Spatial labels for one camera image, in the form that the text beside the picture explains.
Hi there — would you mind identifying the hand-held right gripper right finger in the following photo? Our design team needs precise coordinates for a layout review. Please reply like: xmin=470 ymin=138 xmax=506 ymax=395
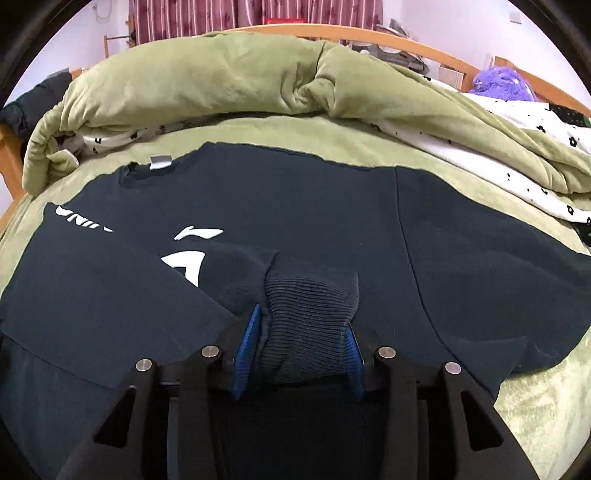
xmin=339 ymin=323 xmax=541 ymax=480

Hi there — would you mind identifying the wooden rack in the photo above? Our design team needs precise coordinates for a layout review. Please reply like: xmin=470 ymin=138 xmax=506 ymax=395
xmin=103 ymin=33 xmax=137 ymax=60

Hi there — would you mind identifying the grey clutter pile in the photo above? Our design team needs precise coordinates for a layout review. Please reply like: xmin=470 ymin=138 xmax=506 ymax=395
xmin=350 ymin=18 xmax=431 ymax=75

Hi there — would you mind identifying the purple plush toy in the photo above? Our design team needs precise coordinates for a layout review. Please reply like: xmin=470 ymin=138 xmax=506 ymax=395
xmin=471 ymin=66 xmax=537 ymax=102

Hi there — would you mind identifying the green comforter with floral underside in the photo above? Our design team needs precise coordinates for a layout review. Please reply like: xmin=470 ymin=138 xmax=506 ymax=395
xmin=23 ymin=30 xmax=591 ymax=223

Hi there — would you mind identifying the green bed sheet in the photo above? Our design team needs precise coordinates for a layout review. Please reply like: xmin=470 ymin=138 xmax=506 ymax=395
xmin=0 ymin=115 xmax=591 ymax=480

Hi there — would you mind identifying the dark navy sweatshirt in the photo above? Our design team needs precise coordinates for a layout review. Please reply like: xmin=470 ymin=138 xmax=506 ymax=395
xmin=0 ymin=142 xmax=591 ymax=480

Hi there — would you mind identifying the dark jacket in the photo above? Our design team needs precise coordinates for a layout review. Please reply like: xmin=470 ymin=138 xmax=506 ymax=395
xmin=0 ymin=71 xmax=73 ymax=140

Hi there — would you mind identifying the wooden bed frame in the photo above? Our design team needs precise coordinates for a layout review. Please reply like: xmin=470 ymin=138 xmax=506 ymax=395
xmin=0 ymin=25 xmax=591 ymax=232

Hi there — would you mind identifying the maroon striped curtain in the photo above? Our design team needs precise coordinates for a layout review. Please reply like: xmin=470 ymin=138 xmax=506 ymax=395
xmin=129 ymin=0 xmax=385 ymax=46

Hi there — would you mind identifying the white ribbed panel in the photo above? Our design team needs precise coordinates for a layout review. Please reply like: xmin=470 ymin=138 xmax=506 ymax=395
xmin=438 ymin=66 xmax=463 ymax=89

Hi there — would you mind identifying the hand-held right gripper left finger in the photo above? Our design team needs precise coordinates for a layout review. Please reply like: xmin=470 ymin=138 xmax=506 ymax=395
xmin=55 ymin=302 xmax=264 ymax=480

